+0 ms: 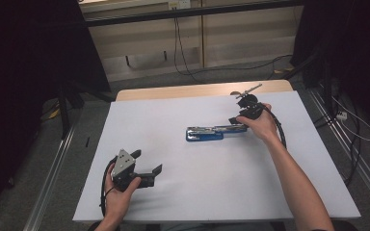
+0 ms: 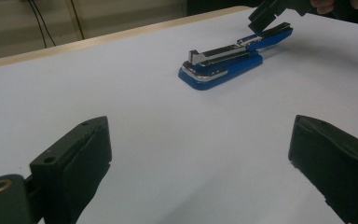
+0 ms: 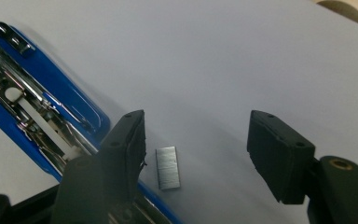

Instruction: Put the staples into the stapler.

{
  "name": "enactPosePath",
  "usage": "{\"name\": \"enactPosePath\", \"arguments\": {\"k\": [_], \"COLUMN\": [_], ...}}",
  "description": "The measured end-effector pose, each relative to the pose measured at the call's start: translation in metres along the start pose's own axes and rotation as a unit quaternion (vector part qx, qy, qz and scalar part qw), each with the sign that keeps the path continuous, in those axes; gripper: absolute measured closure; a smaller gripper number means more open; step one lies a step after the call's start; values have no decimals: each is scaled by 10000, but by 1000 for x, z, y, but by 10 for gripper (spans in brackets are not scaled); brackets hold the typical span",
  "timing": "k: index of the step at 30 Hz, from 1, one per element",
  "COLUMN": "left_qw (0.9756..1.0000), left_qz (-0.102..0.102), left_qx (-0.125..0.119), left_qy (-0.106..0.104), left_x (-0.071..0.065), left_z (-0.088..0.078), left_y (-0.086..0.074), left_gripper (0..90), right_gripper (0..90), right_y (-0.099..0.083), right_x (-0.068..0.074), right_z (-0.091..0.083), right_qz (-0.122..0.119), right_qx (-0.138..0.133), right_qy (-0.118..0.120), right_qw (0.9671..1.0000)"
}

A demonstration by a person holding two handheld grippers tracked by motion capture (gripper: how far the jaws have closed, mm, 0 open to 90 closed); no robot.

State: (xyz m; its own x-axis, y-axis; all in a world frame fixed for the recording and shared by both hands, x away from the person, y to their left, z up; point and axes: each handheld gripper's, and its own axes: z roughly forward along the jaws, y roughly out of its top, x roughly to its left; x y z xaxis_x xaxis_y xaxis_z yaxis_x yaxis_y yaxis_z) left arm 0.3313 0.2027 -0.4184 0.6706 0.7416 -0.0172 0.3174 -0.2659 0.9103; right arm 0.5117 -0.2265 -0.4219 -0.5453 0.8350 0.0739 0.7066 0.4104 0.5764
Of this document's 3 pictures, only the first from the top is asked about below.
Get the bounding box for left hand-held gripper black cable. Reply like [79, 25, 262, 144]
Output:
[99, 156, 119, 217]

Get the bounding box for aluminium floor rail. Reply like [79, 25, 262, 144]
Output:
[22, 126, 76, 231]
[307, 90, 370, 210]

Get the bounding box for white wall socket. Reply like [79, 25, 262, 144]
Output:
[168, 0, 191, 10]

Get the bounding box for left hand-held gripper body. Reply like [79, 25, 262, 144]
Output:
[111, 148, 144, 193]

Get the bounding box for black horizontal bar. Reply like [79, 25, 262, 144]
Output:
[85, 0, 303, 27]

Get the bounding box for black hanging cable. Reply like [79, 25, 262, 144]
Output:
[175, 8, 204, 85]
[172, 8, 294, 78]

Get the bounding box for right hand-held gripper black cable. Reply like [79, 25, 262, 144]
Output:
[261, 104, 287, 150]

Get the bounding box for black stand legs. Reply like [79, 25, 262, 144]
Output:
[57, 83, 115, 141]
[282, 51, 335, 114]

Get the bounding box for hand-held gripper black cable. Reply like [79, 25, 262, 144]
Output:
[99, 156, 119, 217]
[261, 104, 287, 150]

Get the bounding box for person's left hand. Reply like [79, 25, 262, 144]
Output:
[104, 164, 143, 222]

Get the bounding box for black floor cable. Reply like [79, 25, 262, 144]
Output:
[312, 105, 362, 187]

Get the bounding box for person's right hand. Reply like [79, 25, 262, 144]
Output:
[237, 103, 278, 142]

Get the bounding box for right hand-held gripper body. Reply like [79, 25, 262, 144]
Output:
[235, 84, 266, 120]

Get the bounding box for black curtain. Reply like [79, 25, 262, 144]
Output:
[290, 0, 370, 136]
[0, 0, 112, 222]

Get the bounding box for light wooden table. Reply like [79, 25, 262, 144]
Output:
[115, 79, 294, 102]

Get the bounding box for blue stapler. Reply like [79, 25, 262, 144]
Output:
[186, 124, 249, 142]

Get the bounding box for white floor cable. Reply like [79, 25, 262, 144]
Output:
[331, 95, 370, 142]

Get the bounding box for white table cover sheet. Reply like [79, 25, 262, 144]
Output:
[72, 90, 361, 223]

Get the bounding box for person's grey clothing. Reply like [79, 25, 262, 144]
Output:
[160, 221, 276, 231]

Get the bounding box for beige wooden cabinet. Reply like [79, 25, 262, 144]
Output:
[78, 0, 304, 83]

